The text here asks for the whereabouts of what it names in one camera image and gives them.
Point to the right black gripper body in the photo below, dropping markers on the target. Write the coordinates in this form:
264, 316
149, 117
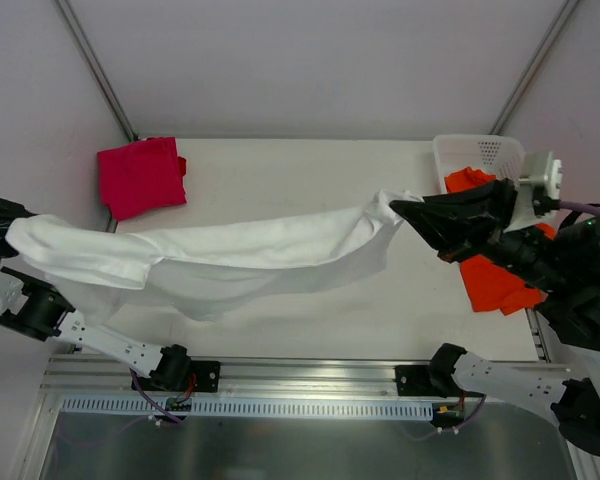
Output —
491, 220

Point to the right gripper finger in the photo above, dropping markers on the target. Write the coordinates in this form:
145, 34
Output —
455, 239
494, 201

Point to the white t-shirt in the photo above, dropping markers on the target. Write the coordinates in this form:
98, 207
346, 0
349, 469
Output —
204, 272

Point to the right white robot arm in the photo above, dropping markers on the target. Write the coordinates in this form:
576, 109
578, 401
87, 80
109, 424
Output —
550, 245

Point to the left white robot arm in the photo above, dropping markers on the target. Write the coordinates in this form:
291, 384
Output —
36, 309

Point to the orange t-shirt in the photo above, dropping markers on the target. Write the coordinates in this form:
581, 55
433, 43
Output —
489, 287

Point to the white plastic basket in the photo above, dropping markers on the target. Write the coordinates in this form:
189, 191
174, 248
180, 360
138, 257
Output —
492, 154

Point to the folded magenta t-shirt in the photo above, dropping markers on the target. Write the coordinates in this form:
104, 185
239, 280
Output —
141, 177

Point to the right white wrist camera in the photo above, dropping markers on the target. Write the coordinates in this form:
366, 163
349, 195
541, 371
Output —
542, 175

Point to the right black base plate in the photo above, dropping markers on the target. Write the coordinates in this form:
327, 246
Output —
413, 380

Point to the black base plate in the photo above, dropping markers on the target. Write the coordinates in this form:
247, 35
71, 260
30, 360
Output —
413, 380
200, 375

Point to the right metal frame post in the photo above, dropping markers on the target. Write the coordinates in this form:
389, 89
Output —
533, 67

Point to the metal frame post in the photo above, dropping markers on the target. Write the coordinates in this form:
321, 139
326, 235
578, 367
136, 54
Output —
533, 67
85, 48

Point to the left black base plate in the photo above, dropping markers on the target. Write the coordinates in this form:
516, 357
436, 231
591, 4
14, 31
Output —
200, 375

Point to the white slotted cable duct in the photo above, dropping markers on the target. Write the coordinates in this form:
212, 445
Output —
419, 411

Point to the aluminium mounting rail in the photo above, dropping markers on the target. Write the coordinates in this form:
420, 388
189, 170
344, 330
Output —
239, 377

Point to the left metal frame post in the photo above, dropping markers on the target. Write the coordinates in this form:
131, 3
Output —
85, 48

